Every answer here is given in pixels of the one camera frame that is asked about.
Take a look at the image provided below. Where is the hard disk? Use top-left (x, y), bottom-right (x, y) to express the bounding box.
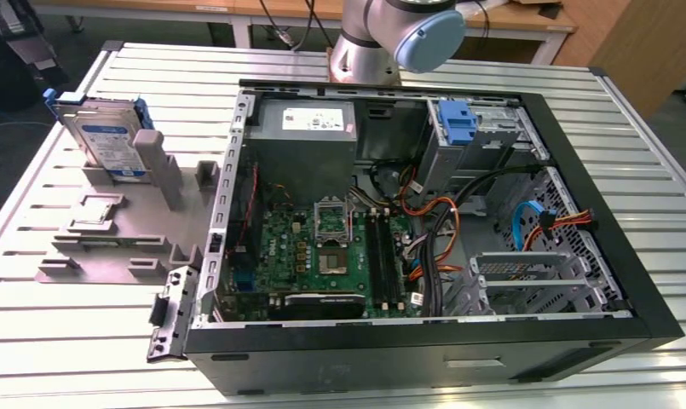
top-left (42, 88), bottom-right (153, 184)

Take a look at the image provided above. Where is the orange red power wire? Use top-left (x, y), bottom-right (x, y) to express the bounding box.
top-left (521, 207), bottom-right (600, 253)

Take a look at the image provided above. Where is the grey metal disk bay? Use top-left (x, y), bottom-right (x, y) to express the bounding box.
top-left (441, 250), bottom-right (603, 317)

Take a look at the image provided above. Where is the black office chair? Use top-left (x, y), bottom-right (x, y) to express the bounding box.
top-left (0, 12), bottom-right (48, 114)

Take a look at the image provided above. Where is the silver CPU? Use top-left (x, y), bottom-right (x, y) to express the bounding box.
top-left (73, 199), bottom-right (116, 224)

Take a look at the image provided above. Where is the grey parts rack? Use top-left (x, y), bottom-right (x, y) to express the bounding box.
top-left (34, 130), bottom-right (225, 285)

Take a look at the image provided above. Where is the grey power supply unit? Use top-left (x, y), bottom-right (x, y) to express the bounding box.
top-left (242, 100), bottom-right (359, 208)

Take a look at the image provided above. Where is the metal socket cover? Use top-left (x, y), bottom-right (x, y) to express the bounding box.
top-left (312, 195), bottom-right (355, 249)

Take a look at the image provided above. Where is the green motherboard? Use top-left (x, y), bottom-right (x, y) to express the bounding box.
top-left (220, 199), bottom-right (432, 321)

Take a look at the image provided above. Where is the CPU socket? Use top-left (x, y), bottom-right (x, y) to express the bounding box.
top-left (316, 249), bottom-right (356, 277)

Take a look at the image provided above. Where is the black RAM slot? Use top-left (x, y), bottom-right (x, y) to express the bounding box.
top-left (365, 207), bottom-right (389, 311)
top-left (379, 207), bottom-right (407, 311)

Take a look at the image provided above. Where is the black graphics card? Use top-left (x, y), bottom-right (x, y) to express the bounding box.
top-left (265, 291), bottom-right (367, 321)

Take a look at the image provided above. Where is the blue plastic drive latch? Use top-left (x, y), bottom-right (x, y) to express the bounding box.
top-left (437, 100), bottom-right (480, 147)

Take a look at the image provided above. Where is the grey metal drive cage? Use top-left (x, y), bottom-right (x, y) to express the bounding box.
top-left (419, 98), bottom-right (551, 201)

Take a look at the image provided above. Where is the black PC case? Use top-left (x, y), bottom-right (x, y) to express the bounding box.
top-left (181, 78), bottom-right (686, 396)

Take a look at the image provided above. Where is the wooden cabinet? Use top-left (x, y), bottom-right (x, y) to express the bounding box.
top-left (555, 0), bottom-right (686, 123)

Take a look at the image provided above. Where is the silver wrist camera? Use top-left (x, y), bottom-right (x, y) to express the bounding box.
top-left (4, 37), bottom-right (57, 72)

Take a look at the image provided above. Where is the wooden desk white frame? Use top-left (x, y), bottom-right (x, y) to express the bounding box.
top-left (32, 0), bottom-right (252, 49)
top-left (244, 0), bottom-right (580, 66)

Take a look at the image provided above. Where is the thin red wire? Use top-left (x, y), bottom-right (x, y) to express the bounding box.
top-left (236, 161), bottom-right (263, 253)

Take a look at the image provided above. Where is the grey card retainer bracket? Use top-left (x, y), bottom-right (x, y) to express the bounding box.
top-left (145, 263), bottom-right (202, 364)

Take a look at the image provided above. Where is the orange wire bundle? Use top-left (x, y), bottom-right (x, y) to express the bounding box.
top-left (397, 193), bottom-right (463, 282)

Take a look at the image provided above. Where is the blue data wire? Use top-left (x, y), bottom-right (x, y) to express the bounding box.
top-left (511, 199), bottom-right (555, 253)

